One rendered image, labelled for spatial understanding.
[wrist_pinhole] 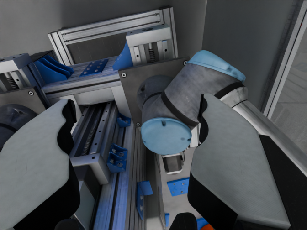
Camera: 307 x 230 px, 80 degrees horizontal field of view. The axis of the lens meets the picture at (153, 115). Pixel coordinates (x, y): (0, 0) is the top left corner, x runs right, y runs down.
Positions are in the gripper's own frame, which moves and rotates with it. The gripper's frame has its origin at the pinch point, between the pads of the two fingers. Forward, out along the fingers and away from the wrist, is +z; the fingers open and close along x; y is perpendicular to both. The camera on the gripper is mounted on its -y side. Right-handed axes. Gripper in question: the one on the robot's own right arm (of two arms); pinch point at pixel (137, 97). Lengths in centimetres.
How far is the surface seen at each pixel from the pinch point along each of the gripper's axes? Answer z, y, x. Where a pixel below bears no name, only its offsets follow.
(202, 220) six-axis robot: 145, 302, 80
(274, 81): 48, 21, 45
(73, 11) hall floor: 148, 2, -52
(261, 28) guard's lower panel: 66, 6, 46
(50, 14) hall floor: 148, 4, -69
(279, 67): 48, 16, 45
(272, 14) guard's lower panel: 61, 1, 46
